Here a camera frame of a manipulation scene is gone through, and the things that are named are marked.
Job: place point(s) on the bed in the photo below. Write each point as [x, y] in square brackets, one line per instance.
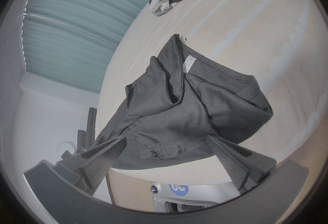
[243, 38]

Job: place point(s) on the round white disc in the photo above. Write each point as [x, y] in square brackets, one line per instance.
[65, 146]

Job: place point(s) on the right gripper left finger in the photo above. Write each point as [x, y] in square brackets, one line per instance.
[98, 164]

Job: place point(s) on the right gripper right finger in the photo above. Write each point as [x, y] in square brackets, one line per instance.
[238, 164]

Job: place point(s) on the black T-shirt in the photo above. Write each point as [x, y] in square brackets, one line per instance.
[184, 110]

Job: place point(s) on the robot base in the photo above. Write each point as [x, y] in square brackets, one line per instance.
[179, 192]

